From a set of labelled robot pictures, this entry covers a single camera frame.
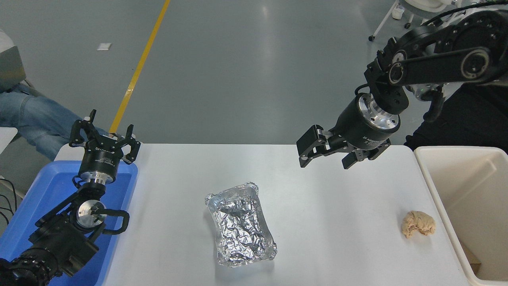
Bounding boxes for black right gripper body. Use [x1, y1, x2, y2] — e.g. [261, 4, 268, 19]
[331, 96, 394, 152]

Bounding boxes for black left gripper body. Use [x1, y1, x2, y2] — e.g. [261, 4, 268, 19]
[79, 136, 125, 179]

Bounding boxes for foil plate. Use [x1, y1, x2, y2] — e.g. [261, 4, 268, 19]
[205, 182, 277, 267]

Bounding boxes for seated person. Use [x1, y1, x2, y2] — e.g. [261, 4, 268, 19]
[0, 83, 110, 161]

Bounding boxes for blue plastic tray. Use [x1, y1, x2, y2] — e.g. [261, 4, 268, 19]
[0, 160, 139, 286]

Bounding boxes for small white table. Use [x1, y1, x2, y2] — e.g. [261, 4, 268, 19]
[0, 127, 19, 155]

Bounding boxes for crumpled tan paper ball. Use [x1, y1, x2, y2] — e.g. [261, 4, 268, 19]
[401, 211, 436, 239]

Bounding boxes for grey box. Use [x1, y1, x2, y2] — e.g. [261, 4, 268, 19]
[0, 29, 27, 93]

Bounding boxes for white wheeled chair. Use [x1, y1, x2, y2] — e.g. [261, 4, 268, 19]
[368, 0, 453, 42]

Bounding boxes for standing person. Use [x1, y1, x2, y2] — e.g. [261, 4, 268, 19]
[404, 83, 508, 155]

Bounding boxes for large pale bin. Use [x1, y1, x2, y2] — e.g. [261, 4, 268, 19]
[414, 146, 508, 286]

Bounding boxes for brown cardboard piece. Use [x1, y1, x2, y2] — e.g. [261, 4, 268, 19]
[460, 242, 482, 275]

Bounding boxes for black cables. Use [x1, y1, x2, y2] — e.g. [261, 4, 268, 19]
[0, 178, 19, 225]

